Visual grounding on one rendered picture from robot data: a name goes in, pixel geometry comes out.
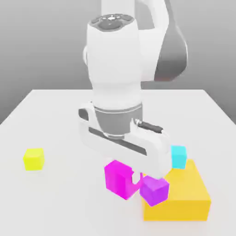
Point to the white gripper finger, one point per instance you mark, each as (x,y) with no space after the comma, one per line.
(136,178)

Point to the small magenta cube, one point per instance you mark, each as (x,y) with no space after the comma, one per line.
(116,178)

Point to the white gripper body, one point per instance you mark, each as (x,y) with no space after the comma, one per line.
(156,156)

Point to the small cyan cube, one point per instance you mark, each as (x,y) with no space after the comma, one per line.
(178,158)

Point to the large orange box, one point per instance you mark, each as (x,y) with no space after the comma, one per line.
(186,199)

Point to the small yellow cube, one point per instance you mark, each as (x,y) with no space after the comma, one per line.
(33,159)

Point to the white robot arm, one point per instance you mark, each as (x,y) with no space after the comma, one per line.
(112,60)

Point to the small purple cube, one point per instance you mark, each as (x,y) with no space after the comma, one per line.
(154,191)

